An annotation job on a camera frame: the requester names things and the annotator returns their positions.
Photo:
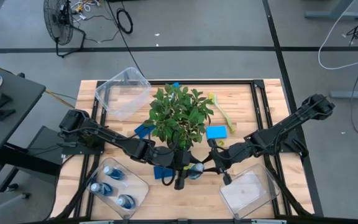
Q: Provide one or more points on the dark blue scrub sponge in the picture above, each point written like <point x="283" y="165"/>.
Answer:
<point x="158" y="172"/>
<point x="141" y="130"/>

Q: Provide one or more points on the light blue sponge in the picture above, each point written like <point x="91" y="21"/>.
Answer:
<point x="216" y="132"/>

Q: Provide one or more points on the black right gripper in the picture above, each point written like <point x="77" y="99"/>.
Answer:
<point x="225" y="157"/>

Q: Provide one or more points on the clear plastic bin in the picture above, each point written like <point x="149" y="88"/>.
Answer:
<point x="123" y="96"/>
<point x="137" y="186"/>

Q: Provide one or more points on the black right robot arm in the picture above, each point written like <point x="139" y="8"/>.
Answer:
<point x="291" y="124"/>

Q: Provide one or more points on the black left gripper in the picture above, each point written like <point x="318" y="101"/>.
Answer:
<point x="163" y="157"/>

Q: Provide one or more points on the clear bin with white liner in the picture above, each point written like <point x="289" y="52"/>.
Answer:
<point x="247" y="193"/>

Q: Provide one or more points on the grey side table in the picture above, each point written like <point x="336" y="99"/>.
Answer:
<point x="11" y="130"/>

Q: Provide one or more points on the grey chair base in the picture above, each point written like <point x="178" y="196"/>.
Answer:
<point x="5" y="207"/>

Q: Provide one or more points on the dark grey platform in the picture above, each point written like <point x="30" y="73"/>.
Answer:
<point x="39" y="140"/>

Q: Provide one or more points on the green plant in black pot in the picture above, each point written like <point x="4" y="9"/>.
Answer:
<point x="179" y="118"/>

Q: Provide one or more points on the black floor fan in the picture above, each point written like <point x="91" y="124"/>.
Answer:
<point x="57" y="21"/>

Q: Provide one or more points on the blue dish soap bottle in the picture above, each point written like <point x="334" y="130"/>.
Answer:
<point x="196" y="169"/>
<point x="126" y="201"/>
<point x="113" y="172"/>
<point x="102" y="188"/>

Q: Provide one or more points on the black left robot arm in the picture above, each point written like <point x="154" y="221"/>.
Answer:
<point x="110" y="138"/>

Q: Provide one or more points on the black aluminium table frame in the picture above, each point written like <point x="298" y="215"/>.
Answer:
<point x="228" y="82"/>

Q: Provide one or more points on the black triangular bracket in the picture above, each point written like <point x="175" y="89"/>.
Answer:
<point x="3" y="114"/>
<point x="4" y="100"/>

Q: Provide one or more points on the grey desk leg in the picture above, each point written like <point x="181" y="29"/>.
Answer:
<point x="334" y="14"/>

